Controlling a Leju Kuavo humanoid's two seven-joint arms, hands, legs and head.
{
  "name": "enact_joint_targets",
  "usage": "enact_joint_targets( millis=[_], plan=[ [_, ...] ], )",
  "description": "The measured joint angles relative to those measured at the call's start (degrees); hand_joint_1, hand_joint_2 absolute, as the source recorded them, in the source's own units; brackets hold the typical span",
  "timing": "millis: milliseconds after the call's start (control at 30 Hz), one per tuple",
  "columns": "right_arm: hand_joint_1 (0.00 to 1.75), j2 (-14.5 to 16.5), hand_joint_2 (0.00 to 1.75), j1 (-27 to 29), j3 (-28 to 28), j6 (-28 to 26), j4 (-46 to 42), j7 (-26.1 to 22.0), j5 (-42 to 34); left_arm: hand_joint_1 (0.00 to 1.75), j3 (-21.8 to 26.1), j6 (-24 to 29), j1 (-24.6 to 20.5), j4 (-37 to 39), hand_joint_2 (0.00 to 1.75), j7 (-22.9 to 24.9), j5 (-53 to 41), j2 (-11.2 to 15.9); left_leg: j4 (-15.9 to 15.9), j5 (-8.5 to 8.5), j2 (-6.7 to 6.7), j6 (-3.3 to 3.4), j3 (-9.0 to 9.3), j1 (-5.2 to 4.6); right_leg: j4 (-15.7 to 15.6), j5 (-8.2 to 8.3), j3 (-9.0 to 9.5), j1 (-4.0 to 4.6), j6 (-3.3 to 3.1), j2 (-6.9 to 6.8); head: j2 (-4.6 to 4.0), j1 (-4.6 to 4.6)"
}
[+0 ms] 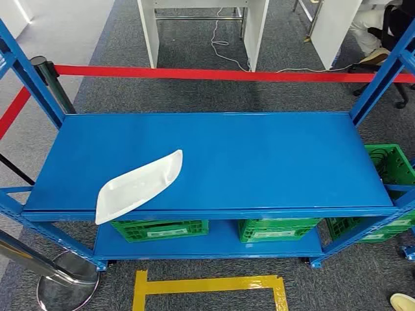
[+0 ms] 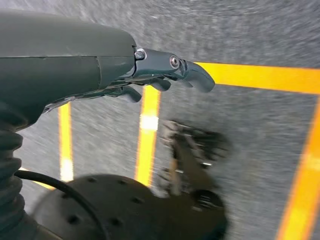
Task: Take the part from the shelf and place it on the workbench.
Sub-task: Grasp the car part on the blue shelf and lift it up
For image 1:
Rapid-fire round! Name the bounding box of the white plastic shell part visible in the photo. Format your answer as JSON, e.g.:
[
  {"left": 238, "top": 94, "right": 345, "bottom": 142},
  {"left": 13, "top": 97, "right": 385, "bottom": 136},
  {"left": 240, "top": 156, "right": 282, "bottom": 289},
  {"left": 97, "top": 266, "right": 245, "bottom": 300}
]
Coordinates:
[{"left": 94, "top": 149, "right": 184, "bottom": 225}]

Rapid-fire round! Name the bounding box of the green plastic crate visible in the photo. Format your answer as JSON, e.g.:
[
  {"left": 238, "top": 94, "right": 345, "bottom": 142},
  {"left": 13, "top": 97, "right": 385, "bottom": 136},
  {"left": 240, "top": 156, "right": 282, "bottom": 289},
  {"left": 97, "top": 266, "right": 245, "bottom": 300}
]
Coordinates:
[
  {"left": 238, "top": 218, "right": 322, "bottom": 244},
  {"left": 352, "top": 227, "right": 415, "bottom": 245},
  {"left": 326, "top": 143, "right": 415, "bottom": 237},
  {"left": 110, "top": 220, "right": 210, "bottom": 244}
]

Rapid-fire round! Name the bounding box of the red barrier belt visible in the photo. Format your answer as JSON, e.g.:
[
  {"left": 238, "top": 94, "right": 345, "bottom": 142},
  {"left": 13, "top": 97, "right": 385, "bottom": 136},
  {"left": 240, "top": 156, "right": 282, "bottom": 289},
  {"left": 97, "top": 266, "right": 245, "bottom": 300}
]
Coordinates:
[
  {"left": 54, "top": 64, "right": 415, "bottom": 84},
  {"left": 0, "top": 86, "right": 31, "bottom": 141}
]

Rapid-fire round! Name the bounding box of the yellow floor tape rectangle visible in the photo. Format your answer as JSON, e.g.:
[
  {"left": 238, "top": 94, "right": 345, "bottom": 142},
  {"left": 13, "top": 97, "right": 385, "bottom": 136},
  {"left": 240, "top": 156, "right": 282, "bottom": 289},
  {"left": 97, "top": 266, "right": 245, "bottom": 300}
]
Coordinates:
[{"left": 132, "top": 269, "right": 290, "bottom": 311}]

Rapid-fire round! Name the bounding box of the white desk with metal bar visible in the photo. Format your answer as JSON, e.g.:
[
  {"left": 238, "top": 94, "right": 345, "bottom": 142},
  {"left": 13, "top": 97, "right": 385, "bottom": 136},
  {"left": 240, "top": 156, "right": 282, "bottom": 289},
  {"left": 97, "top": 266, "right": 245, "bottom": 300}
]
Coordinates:
[{"left": 137, "top": 0, "right": 270, "bottom": 73}]

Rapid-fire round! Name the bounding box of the white desk panel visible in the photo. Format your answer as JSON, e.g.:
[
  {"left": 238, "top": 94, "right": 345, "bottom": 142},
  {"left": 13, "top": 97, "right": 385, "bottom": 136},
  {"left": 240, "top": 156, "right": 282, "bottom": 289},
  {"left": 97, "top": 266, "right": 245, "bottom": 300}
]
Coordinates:
[{"left": 293, "top": 0, "right": 363, "bottom": 71}]

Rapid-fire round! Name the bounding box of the seated person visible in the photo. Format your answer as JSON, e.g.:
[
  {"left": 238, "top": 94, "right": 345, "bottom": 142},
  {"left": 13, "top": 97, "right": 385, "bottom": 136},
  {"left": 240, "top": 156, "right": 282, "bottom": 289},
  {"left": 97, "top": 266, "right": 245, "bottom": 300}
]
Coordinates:
[{"left": 349, "top": 0, "right": 404, "bottom": 65}]

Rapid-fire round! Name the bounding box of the black office chair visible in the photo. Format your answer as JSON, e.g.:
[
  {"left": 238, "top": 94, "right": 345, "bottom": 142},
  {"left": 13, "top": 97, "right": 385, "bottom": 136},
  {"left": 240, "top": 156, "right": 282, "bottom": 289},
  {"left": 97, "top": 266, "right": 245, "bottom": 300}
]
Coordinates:
[{"left": 352, "top": 4, "right": 415, "bottom": 109}]

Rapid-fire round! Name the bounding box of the person's cream shoe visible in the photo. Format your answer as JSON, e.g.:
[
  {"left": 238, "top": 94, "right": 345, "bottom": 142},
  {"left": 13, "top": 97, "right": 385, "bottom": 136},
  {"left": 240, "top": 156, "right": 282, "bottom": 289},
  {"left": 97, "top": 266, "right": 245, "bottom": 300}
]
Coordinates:
[{"left": 389, "top": 293, "right": 415, "bottom": 311}]

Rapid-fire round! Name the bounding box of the white floor cable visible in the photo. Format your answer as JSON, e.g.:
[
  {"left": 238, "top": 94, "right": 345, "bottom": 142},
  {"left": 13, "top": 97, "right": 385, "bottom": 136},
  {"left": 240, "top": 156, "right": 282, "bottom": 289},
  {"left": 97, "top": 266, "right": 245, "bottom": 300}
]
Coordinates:
[{"left": 210, "top": 7, "right": 354, "bottom": 74}]

